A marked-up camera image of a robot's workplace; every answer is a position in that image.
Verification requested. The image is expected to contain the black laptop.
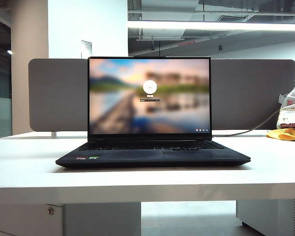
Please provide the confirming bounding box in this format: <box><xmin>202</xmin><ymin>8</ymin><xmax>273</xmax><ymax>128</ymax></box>
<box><xmin>55</xmin><ymin>56</ymin><xmax>251</xmax><ymax>169</ymax></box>

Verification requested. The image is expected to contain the printed white plastic bag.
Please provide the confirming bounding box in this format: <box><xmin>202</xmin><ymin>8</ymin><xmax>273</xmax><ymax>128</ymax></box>
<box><xmin>276</xmin><ymin>77</ymin><xmax>295</xmax><ymax>130</ymax></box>

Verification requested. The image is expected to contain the white drawer cabinet with lock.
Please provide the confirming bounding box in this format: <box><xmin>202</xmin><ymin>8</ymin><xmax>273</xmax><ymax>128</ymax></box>
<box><xmin>0</xmin><ymin>203</ymin><xmax>64</xmax><ymax>236</ymax></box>

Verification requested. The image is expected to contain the yellow cloth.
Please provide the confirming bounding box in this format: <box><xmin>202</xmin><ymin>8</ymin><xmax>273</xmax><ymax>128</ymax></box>
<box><xmin>265</xmin><ymin>127</ymin><xmax>295</xmax><ymax>143</ymax></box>

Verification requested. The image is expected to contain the silver wall plate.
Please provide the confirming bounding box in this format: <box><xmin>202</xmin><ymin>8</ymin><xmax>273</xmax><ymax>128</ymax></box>
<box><xmin>80</xmin><ymin>39</ymin><xmax>92</xmax><ymax>59</ymax></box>

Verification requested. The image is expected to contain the long ceiling light strip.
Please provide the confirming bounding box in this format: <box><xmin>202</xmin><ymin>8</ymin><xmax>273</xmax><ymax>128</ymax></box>
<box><xmin>127</xmin><ymin>20</ymin><xmax>295</xmax><ymax>31</ymax></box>

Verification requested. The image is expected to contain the white cabinet with vent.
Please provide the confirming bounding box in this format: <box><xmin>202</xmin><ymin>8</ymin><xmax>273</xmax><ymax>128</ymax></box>
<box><xmin>236</xmin><ymin>198</ymin><xmax>295</xmax><ymax>236</ymax></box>

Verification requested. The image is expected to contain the grey cable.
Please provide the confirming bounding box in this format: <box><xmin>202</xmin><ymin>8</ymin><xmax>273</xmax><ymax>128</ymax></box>
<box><xmin>211</xmin><ymin>109</ymin><xmax>281</xmax><ymax>137</ymax></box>

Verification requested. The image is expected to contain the grey fabric desk divider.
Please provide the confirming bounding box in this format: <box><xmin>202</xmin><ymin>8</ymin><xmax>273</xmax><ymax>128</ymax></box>
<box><xmin>28</xmin><ymin>58</ymin><xmax>295</xmax><ymax>132</ymax></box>

